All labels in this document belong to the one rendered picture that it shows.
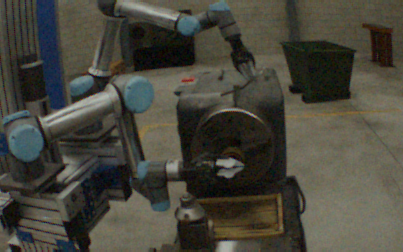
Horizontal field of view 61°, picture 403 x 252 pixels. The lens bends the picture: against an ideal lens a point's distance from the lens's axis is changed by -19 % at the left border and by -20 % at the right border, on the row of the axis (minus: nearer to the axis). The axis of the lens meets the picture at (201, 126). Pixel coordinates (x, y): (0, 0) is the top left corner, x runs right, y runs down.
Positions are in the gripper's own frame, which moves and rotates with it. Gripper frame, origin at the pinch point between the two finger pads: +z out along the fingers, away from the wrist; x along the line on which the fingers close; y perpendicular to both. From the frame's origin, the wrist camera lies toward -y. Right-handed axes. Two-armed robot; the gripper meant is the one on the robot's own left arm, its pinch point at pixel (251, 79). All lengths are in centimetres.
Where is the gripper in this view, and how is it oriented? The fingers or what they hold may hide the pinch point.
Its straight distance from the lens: 167.4
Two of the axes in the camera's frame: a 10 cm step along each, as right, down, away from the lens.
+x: 9.1, -3.4, -2.3
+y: -1.2, 3.2, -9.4
